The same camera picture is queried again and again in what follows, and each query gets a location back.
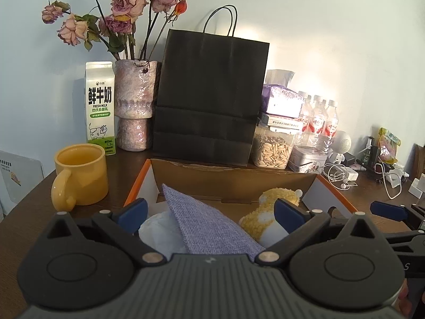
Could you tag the white round speaker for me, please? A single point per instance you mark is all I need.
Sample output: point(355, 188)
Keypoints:
point(340, 145)

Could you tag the dried pink rose bouquet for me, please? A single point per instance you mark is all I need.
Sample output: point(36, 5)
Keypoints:
point(115, 30)

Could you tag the white cloth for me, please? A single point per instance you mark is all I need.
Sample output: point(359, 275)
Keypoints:
point(162, 233)

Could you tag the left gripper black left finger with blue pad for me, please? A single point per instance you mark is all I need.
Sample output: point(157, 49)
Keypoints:
point(121, 228)

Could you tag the white plush toy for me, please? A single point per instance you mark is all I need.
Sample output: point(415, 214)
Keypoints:
point(272, 234)

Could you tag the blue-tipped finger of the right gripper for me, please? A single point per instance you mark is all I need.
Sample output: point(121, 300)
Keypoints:
point(412, 216)

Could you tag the black paper bag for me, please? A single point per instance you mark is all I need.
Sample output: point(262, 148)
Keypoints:
point(209, 96)

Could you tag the red cardboard box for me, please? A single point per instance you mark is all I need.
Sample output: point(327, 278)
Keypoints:
point(236, 191)

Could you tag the white charger with cable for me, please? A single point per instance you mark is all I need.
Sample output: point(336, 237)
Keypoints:
point(391, 178)

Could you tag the silver metal tin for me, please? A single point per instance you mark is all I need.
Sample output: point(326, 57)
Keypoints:
point(305, 159)

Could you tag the colourful snack bag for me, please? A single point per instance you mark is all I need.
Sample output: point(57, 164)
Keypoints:
point(388, 144)

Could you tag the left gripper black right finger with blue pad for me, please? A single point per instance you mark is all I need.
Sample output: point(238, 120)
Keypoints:
point(302, 227)

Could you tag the clear jar of seeds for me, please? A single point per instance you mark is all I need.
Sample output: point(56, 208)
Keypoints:
point(271, 149)

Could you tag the yellow ceramic mug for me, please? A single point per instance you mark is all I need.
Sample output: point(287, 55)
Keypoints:
point(81, 176)

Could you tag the pink speckled vase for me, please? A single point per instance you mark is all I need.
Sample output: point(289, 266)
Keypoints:
point(136, 84)

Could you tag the yellow knitted plush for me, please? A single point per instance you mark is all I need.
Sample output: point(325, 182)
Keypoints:
point(255, 222)

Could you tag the white milk carton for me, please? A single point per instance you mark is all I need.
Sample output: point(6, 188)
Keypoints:
point(99, 99)

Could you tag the purple woven cloth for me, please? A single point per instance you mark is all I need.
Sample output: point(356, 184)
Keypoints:
point(205, 230)

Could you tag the white wall sign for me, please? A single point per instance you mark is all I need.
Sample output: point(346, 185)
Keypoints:
point(20, 174)

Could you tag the purple tissue pack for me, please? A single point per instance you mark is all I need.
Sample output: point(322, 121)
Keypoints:
point(276, 98)

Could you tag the red-labelled water bottles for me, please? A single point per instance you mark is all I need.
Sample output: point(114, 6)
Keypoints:
point(320, 121)

